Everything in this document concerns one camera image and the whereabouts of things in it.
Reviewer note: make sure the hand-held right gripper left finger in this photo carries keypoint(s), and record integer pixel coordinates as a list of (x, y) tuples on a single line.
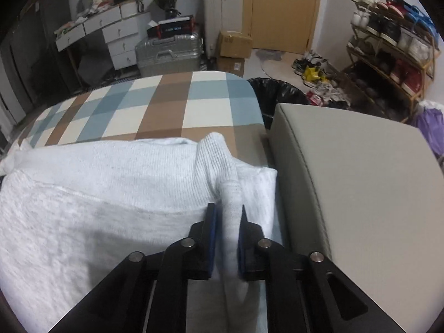
[(211, 236)]

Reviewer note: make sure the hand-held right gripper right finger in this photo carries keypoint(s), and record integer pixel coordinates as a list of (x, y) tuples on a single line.
[(247, 249)]

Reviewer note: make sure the light grey sweatshirt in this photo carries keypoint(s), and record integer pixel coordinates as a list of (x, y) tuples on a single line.
[(104, 215)]

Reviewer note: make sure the grey upholstered bench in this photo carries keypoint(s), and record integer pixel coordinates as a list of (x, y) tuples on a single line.
[(347, 166)]

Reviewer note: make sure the checked bed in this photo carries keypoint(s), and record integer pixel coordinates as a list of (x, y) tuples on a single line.
[(166, 111)]

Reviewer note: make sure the black trash bag bin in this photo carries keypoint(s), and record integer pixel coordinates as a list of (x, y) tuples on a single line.
[(277, 93)]

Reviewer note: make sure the cardboard box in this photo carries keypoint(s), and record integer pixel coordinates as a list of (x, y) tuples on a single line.
[(234, 43), (229, 66)]

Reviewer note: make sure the beige floor mat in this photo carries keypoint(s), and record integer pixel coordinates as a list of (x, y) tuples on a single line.
[(277, 67)]

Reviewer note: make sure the pile of worn sneakers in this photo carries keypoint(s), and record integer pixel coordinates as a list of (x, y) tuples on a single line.
[(319, 83)]

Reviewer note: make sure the silver hard-shell suitcase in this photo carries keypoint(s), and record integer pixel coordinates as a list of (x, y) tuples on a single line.
[(166, 53)]

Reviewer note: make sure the black and red box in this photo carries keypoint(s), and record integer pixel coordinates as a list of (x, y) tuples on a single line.
[(173, 27)]

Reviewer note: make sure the white cabinet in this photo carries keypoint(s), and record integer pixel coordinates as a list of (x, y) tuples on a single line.
[(222, 20)]

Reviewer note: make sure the purple bag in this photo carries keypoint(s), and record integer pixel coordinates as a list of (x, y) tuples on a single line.
[(430, 125)]

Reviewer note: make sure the white drawer desk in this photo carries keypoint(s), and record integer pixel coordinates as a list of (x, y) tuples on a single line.
[(121, 31)]

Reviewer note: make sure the white plastic bag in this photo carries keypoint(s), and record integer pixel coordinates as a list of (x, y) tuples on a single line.
[(432, 104)]

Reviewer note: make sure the wooden door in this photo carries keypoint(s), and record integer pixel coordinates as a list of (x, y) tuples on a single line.
[(281, 10)]

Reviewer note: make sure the dark wardrobe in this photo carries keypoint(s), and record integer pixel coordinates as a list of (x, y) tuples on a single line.
[(27, 59)]

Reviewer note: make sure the pile of desk clutter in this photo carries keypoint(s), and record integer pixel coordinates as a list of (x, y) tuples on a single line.
[(97, 3)]

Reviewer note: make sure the wooden shoe rack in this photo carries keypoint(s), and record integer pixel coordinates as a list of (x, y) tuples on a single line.
[(392, 31)]

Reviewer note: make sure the bamboo shoe rack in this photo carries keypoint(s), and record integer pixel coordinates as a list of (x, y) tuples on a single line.
[(433, 59)]

